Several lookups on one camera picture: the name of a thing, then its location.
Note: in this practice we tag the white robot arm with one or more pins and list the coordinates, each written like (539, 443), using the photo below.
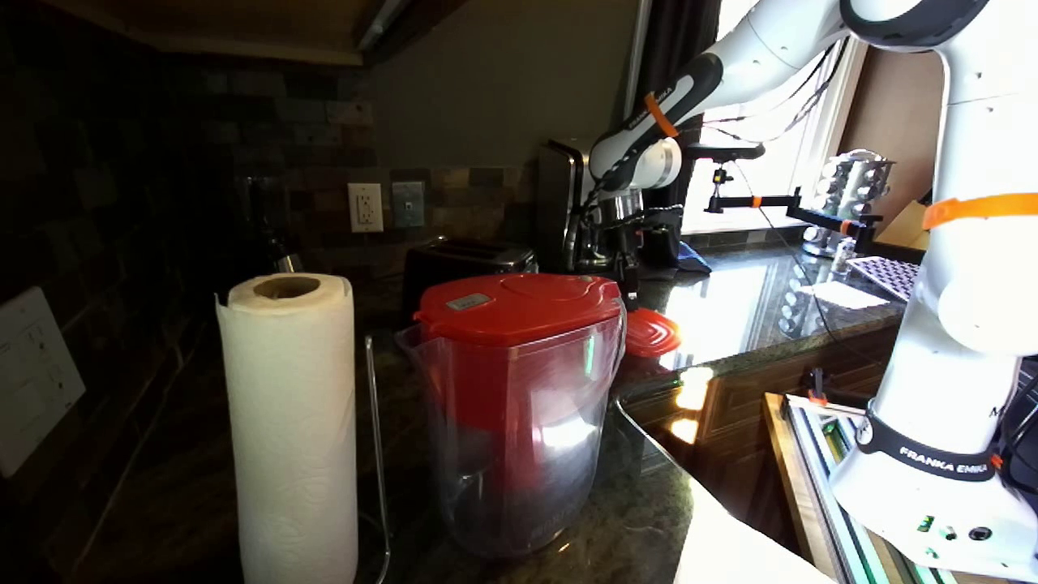
(929, 467)

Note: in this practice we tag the red water filter pitcher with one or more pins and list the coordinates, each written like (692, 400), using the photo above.
(517, 381)

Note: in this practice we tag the black chrome toaster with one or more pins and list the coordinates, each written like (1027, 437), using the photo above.
(458, 256)

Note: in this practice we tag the white paper towel roll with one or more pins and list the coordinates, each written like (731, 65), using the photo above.
(288, 344)

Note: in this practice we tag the white wall outlet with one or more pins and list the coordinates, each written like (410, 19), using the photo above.
(366, 204)

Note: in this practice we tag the white light switch plate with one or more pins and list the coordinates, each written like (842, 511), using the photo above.
(36, 377)

